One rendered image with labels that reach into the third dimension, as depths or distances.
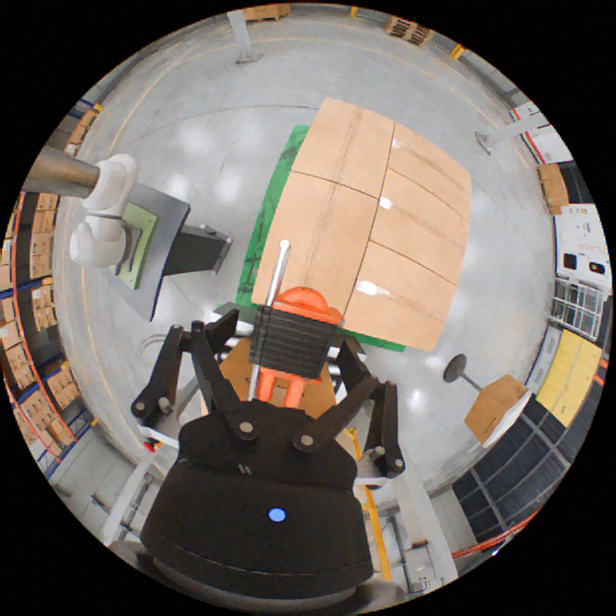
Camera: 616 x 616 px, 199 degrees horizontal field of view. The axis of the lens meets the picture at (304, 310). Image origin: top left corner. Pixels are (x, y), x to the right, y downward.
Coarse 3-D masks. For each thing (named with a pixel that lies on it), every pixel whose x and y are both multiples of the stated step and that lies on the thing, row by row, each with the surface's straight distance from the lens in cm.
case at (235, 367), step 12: (240, 348) 72; (228, 360) 64; (240, 360) 66; (228, 372) 59; (240, 372) 60; (324, 372) 74; (240, 384) 56; (276, 384) 59; (288, 384) 60; (312, 384) 64; (324, 384) 67; (240, 396) 52; (312, 396) 59; (324, 396) 61; (204, 408) 56; (300, 408) 54; (312, 408) 55; (324, 408) 57
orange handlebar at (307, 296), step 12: (300, 288) 19; (288, 300) 18; (300, 300) 18; (312, 300) 18; (324, 300) 19; (264, 384) 23; (300, 384) 23; (264, 396) 25; (288, 396) 25; (300, 396) 25
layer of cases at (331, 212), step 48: (336, 144) 94; (384, 144) 105; (432, 144) 130; (288, 192) 79; (336, 192) 80; (384, 192) 88; (432, 192) 106; (288, 240) 73; (336, 240) 74; (384, 240) 81; (432, 240) 97; (288, 288) 73; (336, 288) 74; (384, 288) 81; (432, 288) 97; (384, 336) 88; (432, 336) 106
